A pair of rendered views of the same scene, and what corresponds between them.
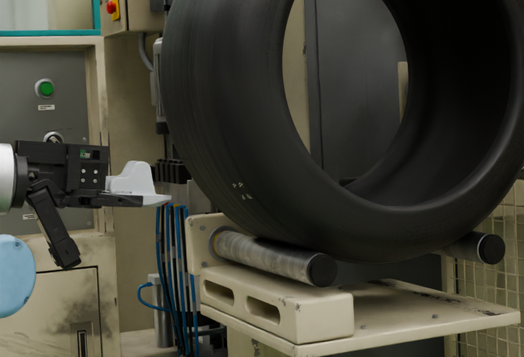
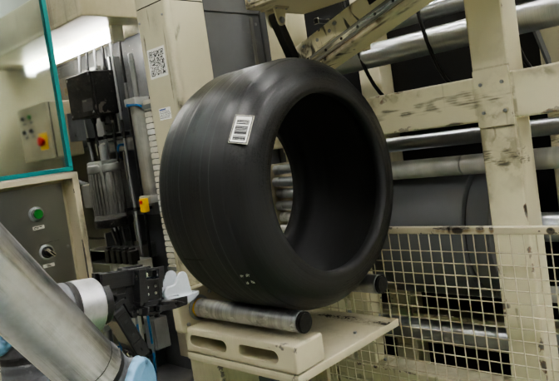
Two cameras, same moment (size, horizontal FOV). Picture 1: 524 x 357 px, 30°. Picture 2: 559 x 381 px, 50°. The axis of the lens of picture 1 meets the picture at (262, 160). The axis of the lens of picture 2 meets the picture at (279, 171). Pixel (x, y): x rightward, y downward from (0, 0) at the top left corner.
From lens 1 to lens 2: 44 cm
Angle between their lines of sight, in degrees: 22
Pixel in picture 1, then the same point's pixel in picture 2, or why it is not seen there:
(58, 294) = not seen: hidden behind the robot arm
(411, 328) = (351, 345)
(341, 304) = (317, 341)
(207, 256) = (190, 318)
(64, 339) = not seen: outside the picture
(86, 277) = not seen: hidden behind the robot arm
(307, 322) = (301, 358)
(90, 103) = (69, 219)
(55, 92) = (43, 215)
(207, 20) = (216, 167)
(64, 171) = (134, 290)
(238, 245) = (220, 309)
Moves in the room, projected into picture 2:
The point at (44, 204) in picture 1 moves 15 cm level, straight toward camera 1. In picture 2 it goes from (123, 318) to (158, 334)
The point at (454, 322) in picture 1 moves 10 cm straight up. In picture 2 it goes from (370, 334) to (363, 291)
